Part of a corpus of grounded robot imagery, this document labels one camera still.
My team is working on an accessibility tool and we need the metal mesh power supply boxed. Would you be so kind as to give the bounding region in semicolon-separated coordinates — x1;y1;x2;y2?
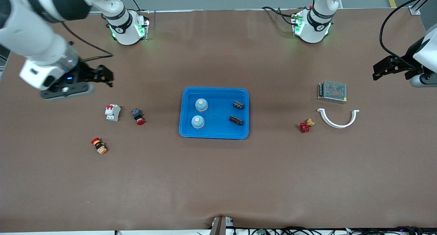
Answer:
318;80;348;104

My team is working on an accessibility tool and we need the black right base cable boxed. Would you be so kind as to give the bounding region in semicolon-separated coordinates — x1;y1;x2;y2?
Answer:
130;0;151;14

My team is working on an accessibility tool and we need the red mushroom button black body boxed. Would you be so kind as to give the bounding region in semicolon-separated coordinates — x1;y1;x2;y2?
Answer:
132;108;145;126

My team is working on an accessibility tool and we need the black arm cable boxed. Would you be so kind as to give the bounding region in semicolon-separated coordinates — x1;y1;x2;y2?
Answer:
61;22;114;63
380;0;437;63

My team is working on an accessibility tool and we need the aluminium frame profile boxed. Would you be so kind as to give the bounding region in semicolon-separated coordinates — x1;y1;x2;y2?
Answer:
409;0;434;16

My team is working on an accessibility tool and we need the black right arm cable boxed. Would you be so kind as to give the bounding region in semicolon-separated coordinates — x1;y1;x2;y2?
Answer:
61;22;114;63

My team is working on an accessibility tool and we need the black base cable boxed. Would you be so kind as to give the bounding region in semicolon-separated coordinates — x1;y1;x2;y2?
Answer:
262;6;301;26
130;0;151;14

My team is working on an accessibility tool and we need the black left base cable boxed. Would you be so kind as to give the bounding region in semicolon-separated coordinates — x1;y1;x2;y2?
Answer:
262;6;301;26

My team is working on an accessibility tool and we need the white circuit breaker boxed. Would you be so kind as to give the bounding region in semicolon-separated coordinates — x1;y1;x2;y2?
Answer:
104;104;121;122

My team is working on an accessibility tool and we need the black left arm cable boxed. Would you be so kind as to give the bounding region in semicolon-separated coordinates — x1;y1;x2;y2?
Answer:
380;0;437;63

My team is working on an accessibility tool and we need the black cable bundle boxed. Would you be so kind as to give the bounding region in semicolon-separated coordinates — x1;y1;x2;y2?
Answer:
236;226;424;235

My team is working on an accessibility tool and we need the white half-ring pipe clamp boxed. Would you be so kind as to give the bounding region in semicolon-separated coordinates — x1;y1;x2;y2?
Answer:
317;108;360;129

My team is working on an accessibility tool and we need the blue plastic tray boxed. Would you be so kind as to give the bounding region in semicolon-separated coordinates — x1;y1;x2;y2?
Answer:
179;87;250;140

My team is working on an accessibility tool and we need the brass valve red handle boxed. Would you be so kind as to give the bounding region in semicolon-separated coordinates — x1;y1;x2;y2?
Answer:
299;118;315;133

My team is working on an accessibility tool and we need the red yellow push button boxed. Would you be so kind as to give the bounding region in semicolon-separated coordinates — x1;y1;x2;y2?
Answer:
91;137;108;155

